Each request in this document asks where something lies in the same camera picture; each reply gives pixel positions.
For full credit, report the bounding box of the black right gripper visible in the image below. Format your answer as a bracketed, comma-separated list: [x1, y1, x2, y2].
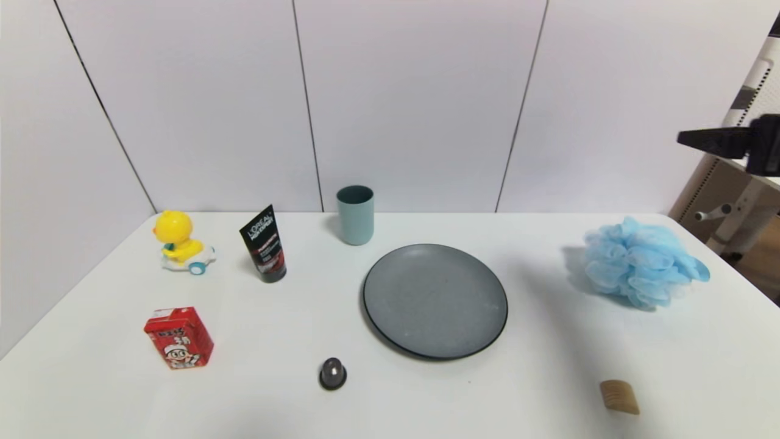
[676, 113, 780, 177]

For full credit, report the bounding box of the blue mesh bath loofah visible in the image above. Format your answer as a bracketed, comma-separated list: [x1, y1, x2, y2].
[584, 216, 711, 309]

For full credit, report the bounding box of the gray round plate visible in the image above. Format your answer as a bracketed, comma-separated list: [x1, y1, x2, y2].
[363, 243, 509, 360]

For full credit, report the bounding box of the small wooden block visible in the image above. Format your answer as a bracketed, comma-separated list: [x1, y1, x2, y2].
[600, 379, 641, 416]

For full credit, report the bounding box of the teal plastic cup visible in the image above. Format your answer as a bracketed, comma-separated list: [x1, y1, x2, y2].
[336, 185, 375, 246]

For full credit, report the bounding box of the dark metallic coffee capsule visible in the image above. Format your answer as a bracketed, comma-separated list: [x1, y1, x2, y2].
[319, 357, 348, 391]

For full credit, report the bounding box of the black face wash tube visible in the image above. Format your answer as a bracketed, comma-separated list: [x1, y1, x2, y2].
[239, 204, 288, 284]

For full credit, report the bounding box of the yellow duck toy car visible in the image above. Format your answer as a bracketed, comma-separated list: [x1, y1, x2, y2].
[152, 210, 217, 276]

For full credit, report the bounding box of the red milk carton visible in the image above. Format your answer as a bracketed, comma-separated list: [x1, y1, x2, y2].
[144, 307, 215, 371]

